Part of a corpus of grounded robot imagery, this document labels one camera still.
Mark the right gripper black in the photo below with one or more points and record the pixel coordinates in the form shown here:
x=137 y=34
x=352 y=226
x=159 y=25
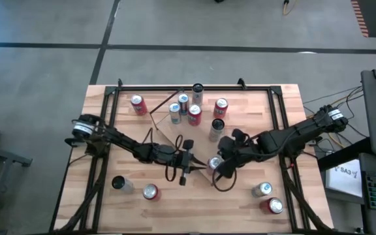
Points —
x=248 y=151

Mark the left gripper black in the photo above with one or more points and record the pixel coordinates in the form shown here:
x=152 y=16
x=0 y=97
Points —
x=181 y=160

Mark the tall white Celsius can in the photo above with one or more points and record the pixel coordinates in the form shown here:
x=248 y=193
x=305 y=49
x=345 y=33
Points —
x=216 y=130

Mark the red Fanta can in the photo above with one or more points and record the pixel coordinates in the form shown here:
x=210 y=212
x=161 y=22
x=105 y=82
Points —
x=220 y=109
x=194 y=115
x=139 y=106

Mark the blue silver Red Bull can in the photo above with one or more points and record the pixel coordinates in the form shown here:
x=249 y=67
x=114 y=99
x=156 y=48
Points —
x=262 y=189
x=175 y=114
x=183 y=104

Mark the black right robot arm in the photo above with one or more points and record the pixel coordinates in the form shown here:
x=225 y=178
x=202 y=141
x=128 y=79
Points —
x=299 y=134

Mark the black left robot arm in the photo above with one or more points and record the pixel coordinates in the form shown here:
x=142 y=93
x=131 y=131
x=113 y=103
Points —
x=122 y=142

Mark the red Coca-Cola zero sugar can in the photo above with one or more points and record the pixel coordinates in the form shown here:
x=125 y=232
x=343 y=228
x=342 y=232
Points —
x=150 y=192

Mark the tall white palm print can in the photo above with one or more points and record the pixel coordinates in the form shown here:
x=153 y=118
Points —
x=197 y=94

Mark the tall silver black-top can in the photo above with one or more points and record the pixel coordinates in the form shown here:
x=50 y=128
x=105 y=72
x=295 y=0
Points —
x=122 y=185

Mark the black desk beam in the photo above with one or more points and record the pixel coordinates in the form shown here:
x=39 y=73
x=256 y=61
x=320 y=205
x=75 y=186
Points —
x=341 y=156

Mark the white paper sign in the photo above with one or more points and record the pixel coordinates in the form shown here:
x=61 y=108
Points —
x=344 y=178

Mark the gray metal desk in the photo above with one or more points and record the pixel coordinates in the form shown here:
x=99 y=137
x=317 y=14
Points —
x=2 y=155

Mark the black aluminium rig frame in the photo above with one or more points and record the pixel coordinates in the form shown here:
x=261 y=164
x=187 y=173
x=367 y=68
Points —
x=240 y=88

